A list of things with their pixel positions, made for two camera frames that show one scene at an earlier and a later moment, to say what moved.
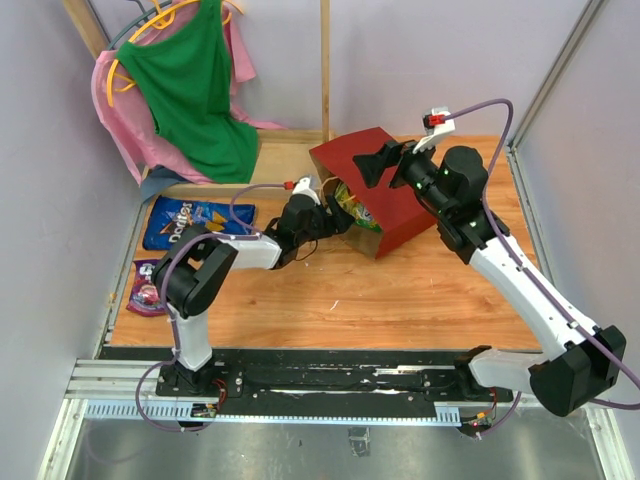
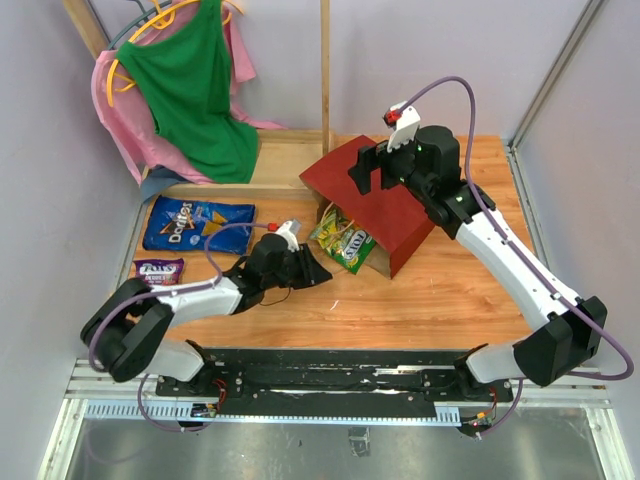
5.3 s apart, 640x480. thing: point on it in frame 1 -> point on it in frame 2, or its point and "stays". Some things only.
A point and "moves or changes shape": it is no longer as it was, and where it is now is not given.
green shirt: [186, 80] stays
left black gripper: [337, 224] -> [312, 272]
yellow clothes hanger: [164, 21] stays
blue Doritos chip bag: [168, 216] stays
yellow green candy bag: [345, 198] -> [346, 242]
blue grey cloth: [158, 179] stays
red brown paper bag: [398, 213] moves or changes shape
